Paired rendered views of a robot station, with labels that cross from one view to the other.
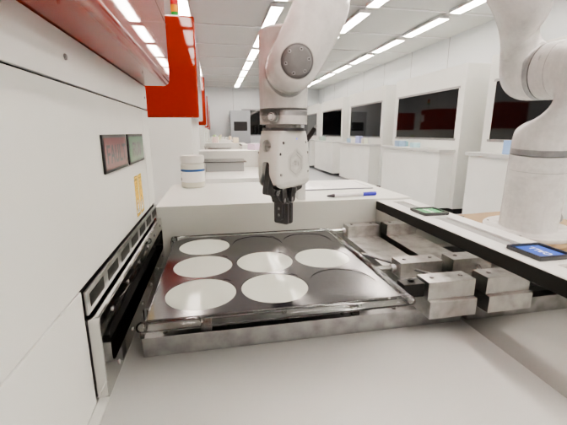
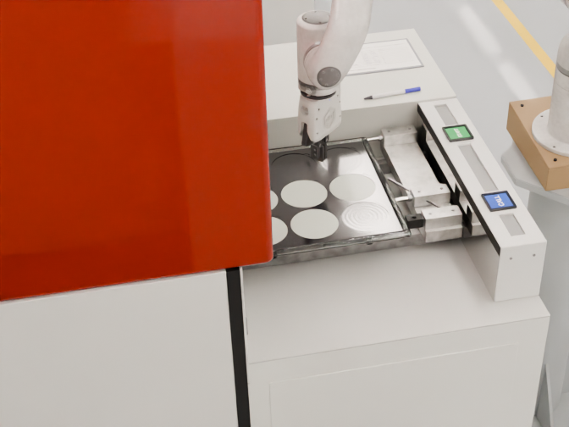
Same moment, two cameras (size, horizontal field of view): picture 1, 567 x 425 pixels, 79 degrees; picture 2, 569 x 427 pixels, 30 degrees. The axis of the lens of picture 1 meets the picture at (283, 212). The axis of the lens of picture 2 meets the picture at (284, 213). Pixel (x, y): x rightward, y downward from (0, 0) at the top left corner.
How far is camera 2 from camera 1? 1.70 m
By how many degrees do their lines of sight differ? 24
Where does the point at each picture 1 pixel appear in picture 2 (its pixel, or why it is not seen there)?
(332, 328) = (356, 248)
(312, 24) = (339, 53)
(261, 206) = (295, 119)
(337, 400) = (353, 295)
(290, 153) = (324, 113)
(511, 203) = (553, 112)
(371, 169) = not seen: outside the picture
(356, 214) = (395, 118)
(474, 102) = not seen: outside the picture
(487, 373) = (451, 278)
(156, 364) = not seen: hidden behind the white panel
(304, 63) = (334, 78)
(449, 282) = (441, 218)
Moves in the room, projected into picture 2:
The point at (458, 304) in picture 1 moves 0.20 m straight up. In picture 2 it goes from (448, 232) to (454, 152)
